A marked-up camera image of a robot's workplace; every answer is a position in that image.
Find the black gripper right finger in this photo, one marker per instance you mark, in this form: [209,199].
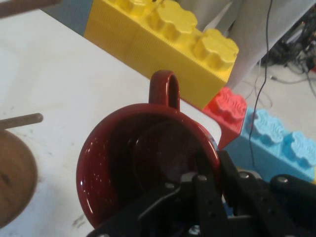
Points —
[251,197]

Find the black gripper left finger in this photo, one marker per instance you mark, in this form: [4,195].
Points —
[209,209]

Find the red enamel mug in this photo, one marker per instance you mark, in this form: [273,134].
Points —
[111,160]

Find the light blue toy block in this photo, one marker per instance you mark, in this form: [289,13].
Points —
[271,148]

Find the red toy block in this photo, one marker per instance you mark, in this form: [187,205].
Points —
[229,116]

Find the yellow toy block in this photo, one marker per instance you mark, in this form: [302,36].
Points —
[148,49]

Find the brown wooden mug tree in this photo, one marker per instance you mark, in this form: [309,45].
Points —
[14,172]

